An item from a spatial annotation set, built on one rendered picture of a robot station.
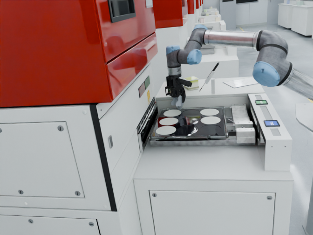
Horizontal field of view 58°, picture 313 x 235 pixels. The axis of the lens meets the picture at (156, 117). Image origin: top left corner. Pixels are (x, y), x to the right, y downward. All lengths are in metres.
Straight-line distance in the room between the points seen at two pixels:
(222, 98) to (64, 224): 1.04
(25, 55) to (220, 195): 0.86
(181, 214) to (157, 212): 0.11
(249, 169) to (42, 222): 0.84
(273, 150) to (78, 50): 0.79
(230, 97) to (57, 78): 1.04
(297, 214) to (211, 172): 1.23
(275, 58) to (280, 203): 0.58
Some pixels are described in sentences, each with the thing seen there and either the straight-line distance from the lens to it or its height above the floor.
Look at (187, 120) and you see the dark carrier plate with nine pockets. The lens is 1.47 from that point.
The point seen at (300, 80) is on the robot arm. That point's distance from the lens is 1.35.
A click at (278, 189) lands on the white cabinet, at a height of 0.78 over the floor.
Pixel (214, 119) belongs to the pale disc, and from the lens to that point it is 1.47.
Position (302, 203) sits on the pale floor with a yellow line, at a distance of 2.42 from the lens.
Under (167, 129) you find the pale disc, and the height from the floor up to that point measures 0.90.
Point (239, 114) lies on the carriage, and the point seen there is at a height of 0.88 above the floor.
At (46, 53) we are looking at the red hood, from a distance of 0.88.
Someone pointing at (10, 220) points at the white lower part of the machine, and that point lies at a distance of 1.31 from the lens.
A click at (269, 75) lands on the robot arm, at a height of 1.16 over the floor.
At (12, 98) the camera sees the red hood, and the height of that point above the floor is 1.25.
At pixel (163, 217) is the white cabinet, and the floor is 0.62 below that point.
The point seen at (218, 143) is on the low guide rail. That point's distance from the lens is 1.37.
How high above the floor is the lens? 1.48
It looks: 22 degrees down
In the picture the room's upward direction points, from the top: 7 degrees counter-clockwise
